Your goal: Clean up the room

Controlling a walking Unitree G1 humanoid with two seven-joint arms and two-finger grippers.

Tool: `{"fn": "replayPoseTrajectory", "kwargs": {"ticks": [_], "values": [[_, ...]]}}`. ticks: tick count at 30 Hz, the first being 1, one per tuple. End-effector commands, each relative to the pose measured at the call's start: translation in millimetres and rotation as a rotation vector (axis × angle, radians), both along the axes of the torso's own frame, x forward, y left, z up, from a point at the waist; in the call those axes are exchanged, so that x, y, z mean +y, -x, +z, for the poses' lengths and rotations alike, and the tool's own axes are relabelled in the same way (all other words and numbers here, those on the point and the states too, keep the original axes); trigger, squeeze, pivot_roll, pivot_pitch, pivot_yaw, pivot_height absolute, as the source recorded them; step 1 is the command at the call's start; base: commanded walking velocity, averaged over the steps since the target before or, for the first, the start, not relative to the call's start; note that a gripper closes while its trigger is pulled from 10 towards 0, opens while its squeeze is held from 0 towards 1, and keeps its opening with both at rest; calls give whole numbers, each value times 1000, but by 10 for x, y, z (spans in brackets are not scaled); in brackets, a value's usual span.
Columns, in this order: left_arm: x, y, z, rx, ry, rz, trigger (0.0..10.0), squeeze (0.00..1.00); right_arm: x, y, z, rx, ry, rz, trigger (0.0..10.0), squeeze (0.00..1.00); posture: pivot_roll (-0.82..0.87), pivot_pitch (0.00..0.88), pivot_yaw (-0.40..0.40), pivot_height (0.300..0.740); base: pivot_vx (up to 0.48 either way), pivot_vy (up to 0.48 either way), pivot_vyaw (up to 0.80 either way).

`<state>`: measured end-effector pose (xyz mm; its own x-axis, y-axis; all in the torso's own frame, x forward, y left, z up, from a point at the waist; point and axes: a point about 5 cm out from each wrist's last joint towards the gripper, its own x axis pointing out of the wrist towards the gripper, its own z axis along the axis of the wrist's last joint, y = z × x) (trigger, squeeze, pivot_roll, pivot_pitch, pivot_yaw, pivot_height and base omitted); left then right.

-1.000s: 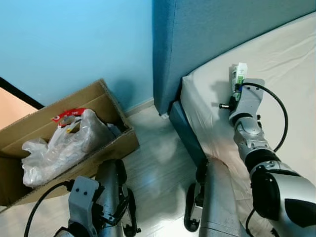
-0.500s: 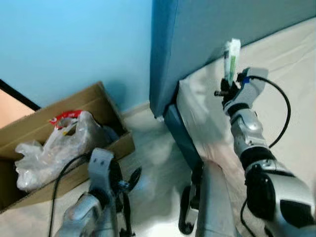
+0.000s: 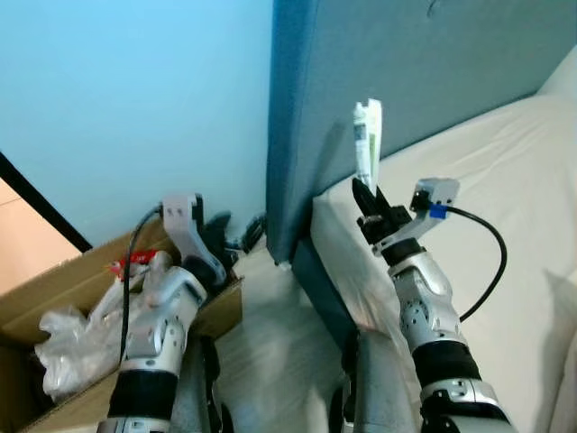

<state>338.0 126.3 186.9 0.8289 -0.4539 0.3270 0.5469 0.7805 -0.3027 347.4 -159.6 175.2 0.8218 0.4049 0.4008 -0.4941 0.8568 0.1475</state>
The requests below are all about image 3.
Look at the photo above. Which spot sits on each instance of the black baseboard strip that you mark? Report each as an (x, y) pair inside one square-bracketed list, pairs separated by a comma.
[(45, 203)]

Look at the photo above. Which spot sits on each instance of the grey robot left leg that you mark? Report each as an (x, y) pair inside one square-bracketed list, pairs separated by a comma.
[(194, 397)]

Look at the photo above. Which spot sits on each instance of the grey robot leg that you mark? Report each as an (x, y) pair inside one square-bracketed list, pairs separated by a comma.
[(194, 397), (379, 388)]

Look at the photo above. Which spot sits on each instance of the red white snack wrapper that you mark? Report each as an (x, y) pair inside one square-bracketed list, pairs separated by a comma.
[(135, 259)]

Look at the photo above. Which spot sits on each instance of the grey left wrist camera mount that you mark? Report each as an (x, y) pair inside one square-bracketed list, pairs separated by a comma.
[(180, 212)]

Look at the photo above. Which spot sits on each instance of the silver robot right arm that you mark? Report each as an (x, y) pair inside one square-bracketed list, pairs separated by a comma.
[(428, 307)]

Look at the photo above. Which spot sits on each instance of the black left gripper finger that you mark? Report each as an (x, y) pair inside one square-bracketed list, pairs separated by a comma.
[(252, 234), (221, 227)]

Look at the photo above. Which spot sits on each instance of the blue upholstered headboard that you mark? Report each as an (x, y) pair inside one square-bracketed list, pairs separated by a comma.
[(433, 63)]

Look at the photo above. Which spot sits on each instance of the brown cardboard box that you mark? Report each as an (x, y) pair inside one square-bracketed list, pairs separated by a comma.
[(54, 289)]

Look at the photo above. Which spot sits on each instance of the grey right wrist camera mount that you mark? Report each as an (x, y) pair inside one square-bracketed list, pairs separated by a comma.
[(437, 191)]

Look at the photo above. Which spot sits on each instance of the cream sheeted mattress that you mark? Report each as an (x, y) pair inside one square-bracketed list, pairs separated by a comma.
[(505, 180)]

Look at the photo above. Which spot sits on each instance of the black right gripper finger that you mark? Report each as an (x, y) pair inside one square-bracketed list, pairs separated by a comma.
[(365, 203), (379, 200)]

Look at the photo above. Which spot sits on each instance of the grey robot right leg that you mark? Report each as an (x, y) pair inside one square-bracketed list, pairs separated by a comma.
[(379, 388)]

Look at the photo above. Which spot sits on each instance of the clear plastic bag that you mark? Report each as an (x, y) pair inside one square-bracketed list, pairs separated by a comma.
[(72, 343)]

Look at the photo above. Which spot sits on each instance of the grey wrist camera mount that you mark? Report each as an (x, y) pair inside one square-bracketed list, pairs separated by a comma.
[(437, 191), (180, 212)]

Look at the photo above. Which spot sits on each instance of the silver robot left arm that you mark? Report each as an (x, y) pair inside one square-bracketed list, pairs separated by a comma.
[(162, 334)]

